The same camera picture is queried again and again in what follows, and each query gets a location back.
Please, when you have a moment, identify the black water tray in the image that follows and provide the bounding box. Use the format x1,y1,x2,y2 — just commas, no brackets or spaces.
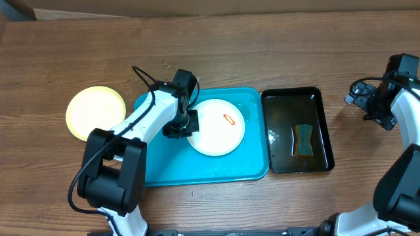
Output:
261,87,335,174

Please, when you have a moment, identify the white plate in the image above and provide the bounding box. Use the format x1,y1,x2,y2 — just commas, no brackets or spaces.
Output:
188,99,245,157

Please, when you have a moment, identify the yellow plate with ketchup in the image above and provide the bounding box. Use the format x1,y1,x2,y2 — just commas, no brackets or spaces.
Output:
66,86,126,141

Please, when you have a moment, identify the green and yellow sponge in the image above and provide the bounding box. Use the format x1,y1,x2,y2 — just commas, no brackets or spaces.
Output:
292,124,313,156

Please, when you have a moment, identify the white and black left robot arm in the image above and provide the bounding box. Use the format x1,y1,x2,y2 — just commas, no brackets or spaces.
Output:
68,69,200,235

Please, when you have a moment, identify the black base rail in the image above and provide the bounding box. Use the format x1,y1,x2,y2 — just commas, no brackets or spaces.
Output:
87,226,329,236

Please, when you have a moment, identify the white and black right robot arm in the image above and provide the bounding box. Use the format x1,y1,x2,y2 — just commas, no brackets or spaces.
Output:
307,53,419,236

